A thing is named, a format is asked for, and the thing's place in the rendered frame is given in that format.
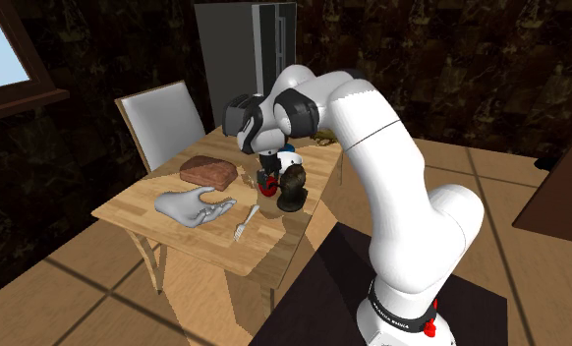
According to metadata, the brown bread loaf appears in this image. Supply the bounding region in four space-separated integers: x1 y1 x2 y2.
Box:
179 154 240 194

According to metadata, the dark robot stand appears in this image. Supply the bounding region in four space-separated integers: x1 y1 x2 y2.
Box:
249 221 508 346

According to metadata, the olive green object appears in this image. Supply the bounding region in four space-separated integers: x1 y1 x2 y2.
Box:
313 128 338 146

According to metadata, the red round object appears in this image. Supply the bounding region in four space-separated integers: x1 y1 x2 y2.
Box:
257 173 280 199

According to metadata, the silver fork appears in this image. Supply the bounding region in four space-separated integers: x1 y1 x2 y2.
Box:
232 203 261 243

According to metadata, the dark bust figure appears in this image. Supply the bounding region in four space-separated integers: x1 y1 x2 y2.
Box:
276 164 310 213

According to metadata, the dark brown furniture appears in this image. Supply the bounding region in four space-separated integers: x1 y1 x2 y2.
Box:
511 116 572 249

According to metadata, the white chair with wooden frame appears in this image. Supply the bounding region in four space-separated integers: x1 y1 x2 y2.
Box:
114 80 207 174

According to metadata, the white hand sculpture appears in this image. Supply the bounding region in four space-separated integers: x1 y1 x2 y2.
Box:
153 186 238 228

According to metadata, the grey refrigerator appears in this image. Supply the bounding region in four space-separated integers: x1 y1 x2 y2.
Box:
193 1 298 129

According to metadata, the wooden table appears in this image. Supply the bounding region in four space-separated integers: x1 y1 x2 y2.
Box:
90 125 345 318

